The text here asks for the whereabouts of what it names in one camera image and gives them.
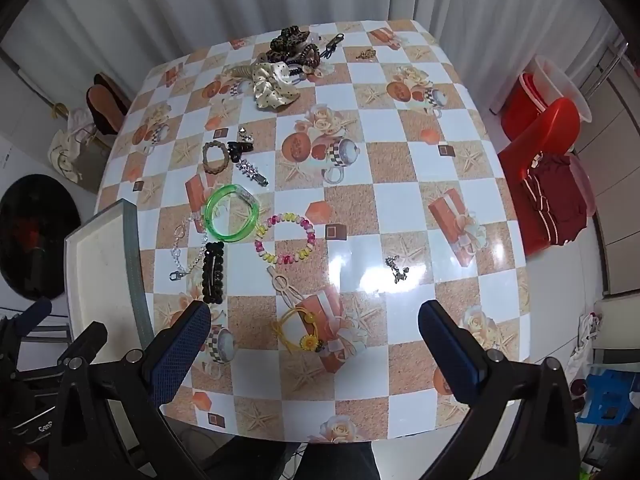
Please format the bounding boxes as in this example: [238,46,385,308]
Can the brown slippers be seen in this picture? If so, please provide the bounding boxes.
[86,72,132,136]

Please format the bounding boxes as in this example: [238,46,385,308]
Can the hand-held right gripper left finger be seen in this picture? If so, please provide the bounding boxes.
[47,300,213,480]

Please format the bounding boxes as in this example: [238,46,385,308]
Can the beige cutout hair clip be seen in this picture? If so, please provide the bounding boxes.
[266,264,301,307]

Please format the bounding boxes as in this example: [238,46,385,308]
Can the yellow sunflower hair tie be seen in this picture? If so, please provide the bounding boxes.
[272,306,328,353]

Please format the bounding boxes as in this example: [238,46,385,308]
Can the dark red garment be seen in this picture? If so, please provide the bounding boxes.
[522,154,590,246]

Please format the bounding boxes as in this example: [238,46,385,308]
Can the grey rimmed white tray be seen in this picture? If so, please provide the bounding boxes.
[64,199,156,363]

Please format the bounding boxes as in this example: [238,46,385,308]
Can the shell bracelet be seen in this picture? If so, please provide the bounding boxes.
[290,57,337,81]

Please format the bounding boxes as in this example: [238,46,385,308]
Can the white washing machine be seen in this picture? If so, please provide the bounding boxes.
[0,135,83,311]

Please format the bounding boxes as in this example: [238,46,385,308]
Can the translucent white bucket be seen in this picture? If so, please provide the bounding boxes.
[530,55,593,126]

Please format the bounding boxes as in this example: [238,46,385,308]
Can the cream satin scrunchie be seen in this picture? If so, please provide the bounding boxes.
[250,60,302,111]

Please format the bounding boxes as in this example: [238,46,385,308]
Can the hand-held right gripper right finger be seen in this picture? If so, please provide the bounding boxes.
[418,300,585,480]

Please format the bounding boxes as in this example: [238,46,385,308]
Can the beige coil hair tie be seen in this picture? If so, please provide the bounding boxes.
[222,62,261,81]

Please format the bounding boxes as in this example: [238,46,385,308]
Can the checkered printed tablecloth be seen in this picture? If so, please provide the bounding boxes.
[95,20,531,446]

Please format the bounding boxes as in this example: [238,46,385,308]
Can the red plastic chair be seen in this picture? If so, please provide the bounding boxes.
[497,97,583,258]

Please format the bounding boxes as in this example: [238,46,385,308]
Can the metal keychain clasp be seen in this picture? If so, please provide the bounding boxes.
[322,32,346,58]

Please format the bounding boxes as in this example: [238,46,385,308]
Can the colourful bead bracelet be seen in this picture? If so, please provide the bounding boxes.
[254,212,317,267]

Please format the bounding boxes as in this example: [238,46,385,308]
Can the pink plastic basin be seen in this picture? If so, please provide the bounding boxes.
[567,152,598,218]

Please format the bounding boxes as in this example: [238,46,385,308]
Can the blue plastic stool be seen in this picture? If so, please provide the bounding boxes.
[575,362,640,428]

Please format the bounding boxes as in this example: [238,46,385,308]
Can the black beaded hair clip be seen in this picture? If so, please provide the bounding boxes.
[201,241,226,305]

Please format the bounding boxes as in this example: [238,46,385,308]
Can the small metal charm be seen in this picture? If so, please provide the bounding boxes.
[385,256,410,283]

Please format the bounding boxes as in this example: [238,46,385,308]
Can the silver chain bracelet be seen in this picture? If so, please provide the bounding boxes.
[167,212,211,283]

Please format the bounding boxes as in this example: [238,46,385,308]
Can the leopard print scrunchie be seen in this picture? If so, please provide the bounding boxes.
[269,26,321,63]

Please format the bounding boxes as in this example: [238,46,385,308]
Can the rhinestone hair clip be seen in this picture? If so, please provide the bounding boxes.
[235,159,271,188]

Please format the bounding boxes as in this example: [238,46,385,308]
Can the white cloth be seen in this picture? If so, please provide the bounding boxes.
[565,312,603,376]

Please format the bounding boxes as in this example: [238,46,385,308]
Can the red bucket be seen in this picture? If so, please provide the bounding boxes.
[500,72,551,141]

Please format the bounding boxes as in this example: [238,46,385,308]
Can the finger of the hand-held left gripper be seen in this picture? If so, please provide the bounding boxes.
[12,296,54,333]

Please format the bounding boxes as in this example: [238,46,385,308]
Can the green plastic bangle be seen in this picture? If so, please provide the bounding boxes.
[204,184,261,245]

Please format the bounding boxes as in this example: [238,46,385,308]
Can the brown bead bracelet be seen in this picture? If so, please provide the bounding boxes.
[202,141,232,175]

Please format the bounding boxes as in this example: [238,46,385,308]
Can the black hair claw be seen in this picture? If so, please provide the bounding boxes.
[227,140,255,165]

